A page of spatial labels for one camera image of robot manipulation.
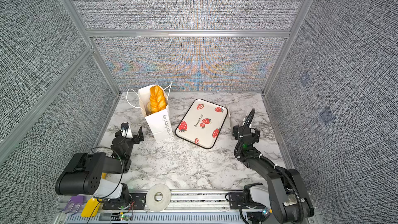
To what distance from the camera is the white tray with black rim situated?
96 cm

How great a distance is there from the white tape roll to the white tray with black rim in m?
0.28

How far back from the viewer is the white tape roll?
0.73 m
